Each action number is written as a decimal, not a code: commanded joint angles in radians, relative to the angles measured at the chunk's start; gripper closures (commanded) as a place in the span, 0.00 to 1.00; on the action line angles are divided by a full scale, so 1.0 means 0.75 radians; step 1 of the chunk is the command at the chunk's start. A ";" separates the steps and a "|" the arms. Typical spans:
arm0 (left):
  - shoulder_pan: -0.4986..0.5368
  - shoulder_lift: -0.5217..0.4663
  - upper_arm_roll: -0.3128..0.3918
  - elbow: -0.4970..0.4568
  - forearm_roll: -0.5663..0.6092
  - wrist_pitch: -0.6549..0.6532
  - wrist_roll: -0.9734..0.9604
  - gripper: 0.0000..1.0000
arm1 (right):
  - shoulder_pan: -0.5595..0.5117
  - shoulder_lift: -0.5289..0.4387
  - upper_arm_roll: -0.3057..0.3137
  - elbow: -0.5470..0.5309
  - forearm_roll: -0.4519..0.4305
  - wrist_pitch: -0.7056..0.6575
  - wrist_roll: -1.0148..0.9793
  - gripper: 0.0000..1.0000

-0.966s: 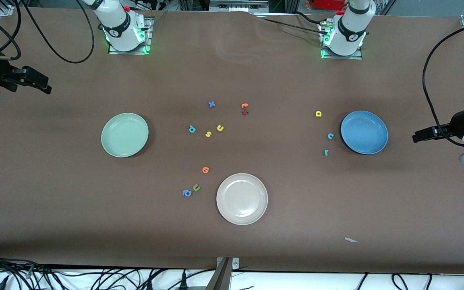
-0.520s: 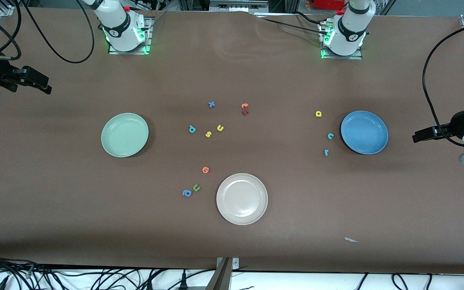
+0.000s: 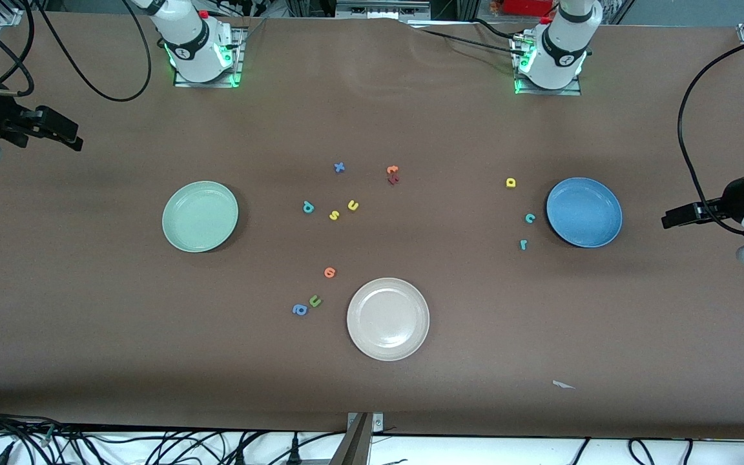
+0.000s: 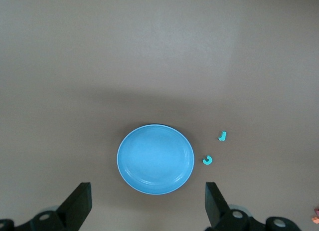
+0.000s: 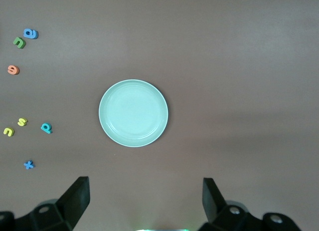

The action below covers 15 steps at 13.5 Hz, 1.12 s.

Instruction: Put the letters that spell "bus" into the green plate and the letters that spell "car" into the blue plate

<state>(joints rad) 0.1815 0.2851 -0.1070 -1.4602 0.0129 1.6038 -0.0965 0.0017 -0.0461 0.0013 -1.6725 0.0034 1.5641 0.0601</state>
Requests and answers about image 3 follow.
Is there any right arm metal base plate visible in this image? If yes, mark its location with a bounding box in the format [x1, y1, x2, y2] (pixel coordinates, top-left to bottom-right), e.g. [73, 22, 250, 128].
[174, 26, 243, 88]

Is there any silver metal box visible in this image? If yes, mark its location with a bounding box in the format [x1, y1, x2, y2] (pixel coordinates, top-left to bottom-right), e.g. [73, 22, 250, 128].
[335, 0, 432, 21]

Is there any light green round plate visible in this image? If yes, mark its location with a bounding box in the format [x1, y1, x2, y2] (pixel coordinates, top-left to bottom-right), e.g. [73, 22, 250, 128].
[161, 180, 240, 253]

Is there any beige round plate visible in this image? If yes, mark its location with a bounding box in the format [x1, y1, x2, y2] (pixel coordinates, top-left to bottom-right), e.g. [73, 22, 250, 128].
[346, 277, 431, 362]

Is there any black cable on tabletop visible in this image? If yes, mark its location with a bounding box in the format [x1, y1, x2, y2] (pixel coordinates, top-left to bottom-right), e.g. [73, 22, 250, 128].
[411, 18, 528, 56]

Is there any red box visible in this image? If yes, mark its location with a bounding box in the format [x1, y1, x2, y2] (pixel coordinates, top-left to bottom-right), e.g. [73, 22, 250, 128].
[503, 0, 555, 17]

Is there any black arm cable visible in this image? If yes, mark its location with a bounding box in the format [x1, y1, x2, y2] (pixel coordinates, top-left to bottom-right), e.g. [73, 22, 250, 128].
[23, 0, 153, 103]
[677, 34, 744, 234]

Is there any grey metal beam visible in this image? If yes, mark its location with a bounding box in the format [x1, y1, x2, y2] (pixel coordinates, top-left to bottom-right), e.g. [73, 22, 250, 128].
[329, 413, 373, 465]

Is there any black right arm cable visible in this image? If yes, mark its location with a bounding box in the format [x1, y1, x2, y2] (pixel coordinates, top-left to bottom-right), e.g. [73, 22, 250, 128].
[23, 0, 153, 103]

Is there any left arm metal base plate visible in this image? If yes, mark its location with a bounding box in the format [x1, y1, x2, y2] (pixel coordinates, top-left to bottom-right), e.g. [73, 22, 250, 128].
[514, 32, 583, 96]

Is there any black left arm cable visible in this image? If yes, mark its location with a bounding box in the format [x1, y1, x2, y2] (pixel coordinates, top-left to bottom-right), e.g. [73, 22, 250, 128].
[677, 34, 744, 234]

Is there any silver metal table bracket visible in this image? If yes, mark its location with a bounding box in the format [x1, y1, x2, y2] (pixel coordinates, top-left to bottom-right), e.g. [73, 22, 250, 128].
[347, 412, 384, 432]

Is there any blue round plate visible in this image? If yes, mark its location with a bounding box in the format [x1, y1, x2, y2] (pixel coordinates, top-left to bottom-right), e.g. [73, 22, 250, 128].
[545, 177, 623, 249]

